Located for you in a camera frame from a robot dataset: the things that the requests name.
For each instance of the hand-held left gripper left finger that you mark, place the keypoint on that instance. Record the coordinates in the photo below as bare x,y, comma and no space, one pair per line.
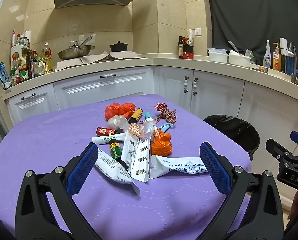
82,165

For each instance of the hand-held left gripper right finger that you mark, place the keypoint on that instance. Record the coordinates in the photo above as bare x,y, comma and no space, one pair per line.
215,167

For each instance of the white packet blue print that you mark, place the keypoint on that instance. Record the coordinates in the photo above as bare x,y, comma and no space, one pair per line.
174,166

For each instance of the trash bin with black bag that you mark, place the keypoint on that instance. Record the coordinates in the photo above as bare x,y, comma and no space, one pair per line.
236,130

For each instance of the orange snack wrapper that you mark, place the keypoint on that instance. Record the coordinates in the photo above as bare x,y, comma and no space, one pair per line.
134,130

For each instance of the red plastic bag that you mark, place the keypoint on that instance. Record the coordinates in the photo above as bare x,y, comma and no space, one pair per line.
118,110

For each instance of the red checked ribbon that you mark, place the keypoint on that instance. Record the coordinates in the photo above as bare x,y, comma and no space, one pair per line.
169,115

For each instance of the gold label bottle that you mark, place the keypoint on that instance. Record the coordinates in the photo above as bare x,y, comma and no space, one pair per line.
136,115

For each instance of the long white sachet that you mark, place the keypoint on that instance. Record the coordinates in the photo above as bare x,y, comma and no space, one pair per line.
111,166

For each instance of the white green tube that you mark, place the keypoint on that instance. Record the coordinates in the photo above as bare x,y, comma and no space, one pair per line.
106,140

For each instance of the green label bottle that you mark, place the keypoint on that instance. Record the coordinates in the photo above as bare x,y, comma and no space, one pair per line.
115,150

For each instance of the purple tablecloth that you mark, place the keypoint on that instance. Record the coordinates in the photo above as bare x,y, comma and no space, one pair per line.
51,142

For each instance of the red label bottle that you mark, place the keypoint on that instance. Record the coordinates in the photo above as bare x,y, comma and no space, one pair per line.
105,131

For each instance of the white packet black print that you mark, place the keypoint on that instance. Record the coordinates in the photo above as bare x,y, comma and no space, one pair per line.
136,160

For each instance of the clear plastic bag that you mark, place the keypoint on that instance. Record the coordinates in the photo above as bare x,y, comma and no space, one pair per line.
116,122

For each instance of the small orange plastic bag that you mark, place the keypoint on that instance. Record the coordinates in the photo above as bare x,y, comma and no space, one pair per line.
161,145

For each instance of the light blue tube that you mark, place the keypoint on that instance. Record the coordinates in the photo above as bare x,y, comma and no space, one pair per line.
167,127

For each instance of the white kitchen cabinets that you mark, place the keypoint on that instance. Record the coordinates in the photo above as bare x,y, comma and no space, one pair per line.
214,92

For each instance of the clear cellophane wrapper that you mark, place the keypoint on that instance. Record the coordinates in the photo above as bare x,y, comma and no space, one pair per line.
149,127

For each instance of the white blue pump bottle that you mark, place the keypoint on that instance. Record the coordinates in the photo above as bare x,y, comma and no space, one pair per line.
286,60

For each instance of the teal capped white tube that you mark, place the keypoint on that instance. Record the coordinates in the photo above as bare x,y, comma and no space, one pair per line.
148,116

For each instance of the orange dish soap bottle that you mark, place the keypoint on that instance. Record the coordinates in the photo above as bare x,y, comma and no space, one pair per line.
276,60

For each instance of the white spray bottle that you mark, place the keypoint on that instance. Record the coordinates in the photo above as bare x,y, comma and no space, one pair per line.
267,58

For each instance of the white square container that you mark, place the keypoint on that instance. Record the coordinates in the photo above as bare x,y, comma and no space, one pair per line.
239,60

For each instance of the white lidded container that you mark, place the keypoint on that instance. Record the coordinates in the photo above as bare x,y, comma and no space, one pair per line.
217,56

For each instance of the yellow cooking oil bottle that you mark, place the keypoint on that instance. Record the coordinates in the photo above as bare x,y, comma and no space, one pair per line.
47,60

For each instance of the steel spoon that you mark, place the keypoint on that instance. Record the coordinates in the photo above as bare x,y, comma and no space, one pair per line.
232,45

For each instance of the steel frying pan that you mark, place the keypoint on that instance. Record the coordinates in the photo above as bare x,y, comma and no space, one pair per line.
73,52

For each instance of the red black box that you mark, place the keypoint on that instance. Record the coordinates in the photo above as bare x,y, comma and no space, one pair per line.
188,53

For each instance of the beige countertop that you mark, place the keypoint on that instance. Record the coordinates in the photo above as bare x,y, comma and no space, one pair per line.
164,61

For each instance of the cluster of condiment bottles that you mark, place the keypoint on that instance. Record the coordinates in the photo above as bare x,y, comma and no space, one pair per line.
21,62

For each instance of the glass pan lid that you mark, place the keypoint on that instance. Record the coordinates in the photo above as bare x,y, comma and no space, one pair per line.
74,44

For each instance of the dark olive oil bottle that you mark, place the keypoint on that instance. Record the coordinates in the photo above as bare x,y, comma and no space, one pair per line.
180,50

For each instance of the black pot with lid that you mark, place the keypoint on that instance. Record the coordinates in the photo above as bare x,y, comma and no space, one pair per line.
118,47

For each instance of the white paper packets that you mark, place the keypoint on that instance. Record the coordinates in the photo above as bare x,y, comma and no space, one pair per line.
190,37

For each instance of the paper towel roll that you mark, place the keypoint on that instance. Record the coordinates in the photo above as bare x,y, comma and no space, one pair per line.
28,37

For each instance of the white wall switch plate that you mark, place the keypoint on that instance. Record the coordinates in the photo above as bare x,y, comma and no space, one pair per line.
93,40

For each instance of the white wall socket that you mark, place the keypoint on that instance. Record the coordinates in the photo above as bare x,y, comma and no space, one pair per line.
198,32

